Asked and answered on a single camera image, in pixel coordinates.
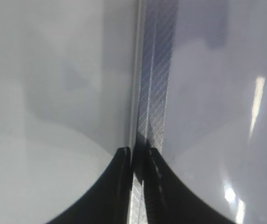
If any white board with grey frame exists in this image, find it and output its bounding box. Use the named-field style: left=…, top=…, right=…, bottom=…
left=130, top=0, right=267, bottom=224

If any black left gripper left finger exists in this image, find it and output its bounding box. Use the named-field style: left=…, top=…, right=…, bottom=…
left=49, top=147, right=132, bottom=224

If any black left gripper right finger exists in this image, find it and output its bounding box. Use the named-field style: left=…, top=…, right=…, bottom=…
left=143, top=148, right=233, bottom=224

